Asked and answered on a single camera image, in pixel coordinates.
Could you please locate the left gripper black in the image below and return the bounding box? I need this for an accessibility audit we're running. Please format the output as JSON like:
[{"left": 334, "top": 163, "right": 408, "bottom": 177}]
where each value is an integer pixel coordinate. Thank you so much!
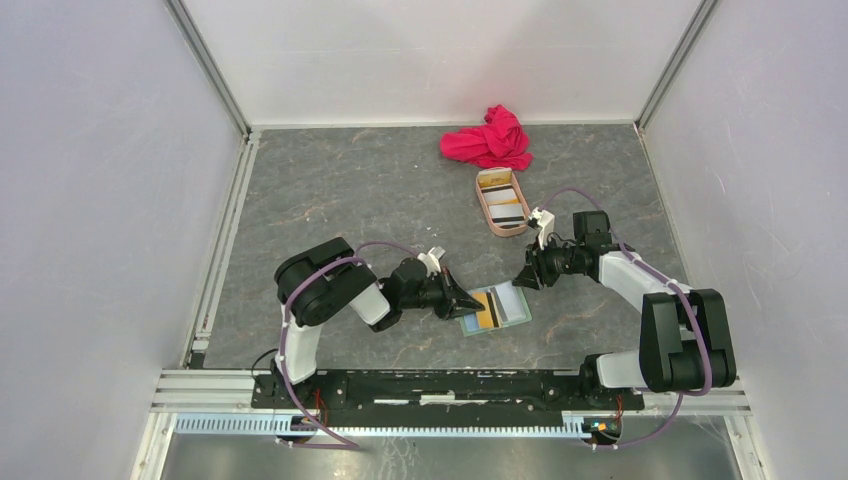
[{"left": 400, "top": 266, "right": 485, "bottom": 320}]

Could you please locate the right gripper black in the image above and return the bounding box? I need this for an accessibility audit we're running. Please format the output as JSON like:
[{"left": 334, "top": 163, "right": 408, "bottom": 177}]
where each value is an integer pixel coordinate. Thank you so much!
[{"left": 511, "top": 232, "right": 584, "bottom": 291}]

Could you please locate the yellow credit card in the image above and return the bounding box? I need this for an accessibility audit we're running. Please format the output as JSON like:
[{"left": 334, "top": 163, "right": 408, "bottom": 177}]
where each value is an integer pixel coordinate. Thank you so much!
[{"left": 462, "top": 290, "right": 502, "bottom": 335}]

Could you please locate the white striped credit card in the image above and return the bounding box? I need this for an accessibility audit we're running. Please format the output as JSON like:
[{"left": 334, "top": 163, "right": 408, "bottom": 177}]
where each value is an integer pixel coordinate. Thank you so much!
[{"left": 492, "top": 282, "right": 532, "bottom": 327}]

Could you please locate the green card holder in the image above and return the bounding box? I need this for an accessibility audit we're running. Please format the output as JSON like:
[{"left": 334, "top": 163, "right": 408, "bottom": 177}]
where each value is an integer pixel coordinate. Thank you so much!
[{"left": 459, "top": 281, "right": 532, "bottom": 337}]

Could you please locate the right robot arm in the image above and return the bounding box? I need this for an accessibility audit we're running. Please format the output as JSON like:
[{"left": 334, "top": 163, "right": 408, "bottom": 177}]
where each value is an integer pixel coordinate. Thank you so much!
[{"left": 513, "top": 209, "right": 737, "bottom": 408}]

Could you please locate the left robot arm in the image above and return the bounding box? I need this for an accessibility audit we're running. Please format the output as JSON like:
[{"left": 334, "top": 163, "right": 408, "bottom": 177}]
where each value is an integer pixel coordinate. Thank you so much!
[{"left": 273, "top": 237, "right": 487, "bottom": 408}]

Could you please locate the printed card in tray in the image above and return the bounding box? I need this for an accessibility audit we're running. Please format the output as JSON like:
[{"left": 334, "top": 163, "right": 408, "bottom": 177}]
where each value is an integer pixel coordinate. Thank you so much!
[{"left": 482, "top": 188, "right": 519, "bottom": 205}]

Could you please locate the pink oval tray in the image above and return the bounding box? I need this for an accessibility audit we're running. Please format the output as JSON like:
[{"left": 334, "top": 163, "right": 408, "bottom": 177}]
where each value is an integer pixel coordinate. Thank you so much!
[{"left": 475, "top": 167, "right": 530, "bottom": 238}]

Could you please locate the red cloth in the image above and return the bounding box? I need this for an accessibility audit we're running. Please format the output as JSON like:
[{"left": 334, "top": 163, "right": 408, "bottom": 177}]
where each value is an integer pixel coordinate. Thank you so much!
[{"left": 439, "top": 104, "right": 534, "bottom": 171}]

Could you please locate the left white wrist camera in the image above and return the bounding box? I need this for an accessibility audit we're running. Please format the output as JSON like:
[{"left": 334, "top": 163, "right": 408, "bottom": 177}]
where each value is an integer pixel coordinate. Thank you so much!
[{"left": 416, "top": 246, "right": 445, "bottom": 276}]

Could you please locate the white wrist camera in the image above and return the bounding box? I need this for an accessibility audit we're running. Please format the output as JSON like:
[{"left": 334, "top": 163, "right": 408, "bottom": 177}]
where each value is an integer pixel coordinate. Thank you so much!
[
  {"left": 416, "top": 246, "right": 445, "bottom": 276},
  {"left": 527, "top": 207, "right": 555, "bottom": 250}
]

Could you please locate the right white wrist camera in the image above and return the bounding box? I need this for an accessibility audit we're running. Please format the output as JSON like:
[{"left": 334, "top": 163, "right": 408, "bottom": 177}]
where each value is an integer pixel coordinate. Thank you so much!
[{"left": 527, "top": 207, "right": 555, "bottom": 250}]

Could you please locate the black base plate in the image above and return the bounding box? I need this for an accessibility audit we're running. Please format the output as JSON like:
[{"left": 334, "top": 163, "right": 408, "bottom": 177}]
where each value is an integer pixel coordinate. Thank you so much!
[{"left": 251, "top": 369, "right": 645, "bottom": 429}]

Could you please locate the white slotted cable duct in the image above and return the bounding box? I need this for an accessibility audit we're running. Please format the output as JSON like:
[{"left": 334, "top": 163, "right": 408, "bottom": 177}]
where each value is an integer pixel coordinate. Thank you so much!
[{"left": 174, "top": 413, "right": 590, "bottom": 440}]

